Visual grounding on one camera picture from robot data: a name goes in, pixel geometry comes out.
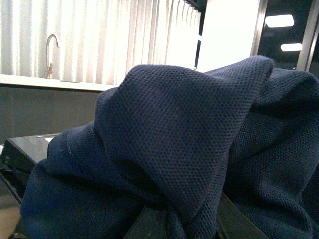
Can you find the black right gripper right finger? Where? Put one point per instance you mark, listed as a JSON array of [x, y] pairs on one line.
[[232, 224]]

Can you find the black table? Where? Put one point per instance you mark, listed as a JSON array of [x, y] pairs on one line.
[[17, 159]]

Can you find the curved metal faucet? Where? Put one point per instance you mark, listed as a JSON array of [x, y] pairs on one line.
[[49, 54]]

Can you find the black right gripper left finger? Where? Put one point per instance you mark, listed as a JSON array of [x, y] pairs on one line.
[[150, 224]]

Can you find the navy blue knit garment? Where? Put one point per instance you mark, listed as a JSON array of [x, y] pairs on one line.
[[171, 138]]

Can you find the white counter ledge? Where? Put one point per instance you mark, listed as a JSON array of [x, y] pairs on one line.
[[23, 81]]

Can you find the white pleated curtain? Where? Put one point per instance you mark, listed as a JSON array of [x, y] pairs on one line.
[[100, 40]]

